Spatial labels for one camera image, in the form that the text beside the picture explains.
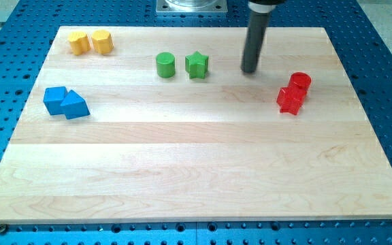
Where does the light wooden board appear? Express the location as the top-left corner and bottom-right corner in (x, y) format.
(0, 26), (392, 224)

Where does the green star block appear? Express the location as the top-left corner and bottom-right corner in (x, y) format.
(185, 51), (209, 79)

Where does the red star block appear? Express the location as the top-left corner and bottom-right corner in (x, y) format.
(276, 87), (307, 115)

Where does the left corner board screw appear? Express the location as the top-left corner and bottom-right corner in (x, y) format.
(0, 224), (9, 235)

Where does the green cylinder block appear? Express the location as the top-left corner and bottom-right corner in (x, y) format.
(156, 52), (176, 78)

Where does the red cylinder block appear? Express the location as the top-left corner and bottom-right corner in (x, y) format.
(288, 72), (312, 91)

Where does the yellow hexagon block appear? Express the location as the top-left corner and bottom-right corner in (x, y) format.
(91, 29), (114, 54)

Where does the blue triangular prism block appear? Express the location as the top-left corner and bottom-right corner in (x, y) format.
(60, 90), (90, 120)

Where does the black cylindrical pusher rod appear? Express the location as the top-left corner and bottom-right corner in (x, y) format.
(240, 0), (285, 74)

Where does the yellow pentagon block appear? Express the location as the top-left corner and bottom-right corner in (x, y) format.
(68, 31), (91, 55)

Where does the blue cube block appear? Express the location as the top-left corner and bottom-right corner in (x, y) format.
(43, 86), (67, 116)

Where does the blue perforated metal base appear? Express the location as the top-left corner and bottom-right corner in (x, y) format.
(0, 1), (392, 244)

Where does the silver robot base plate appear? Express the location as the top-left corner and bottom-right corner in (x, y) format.
(156, 0), (228, 14)

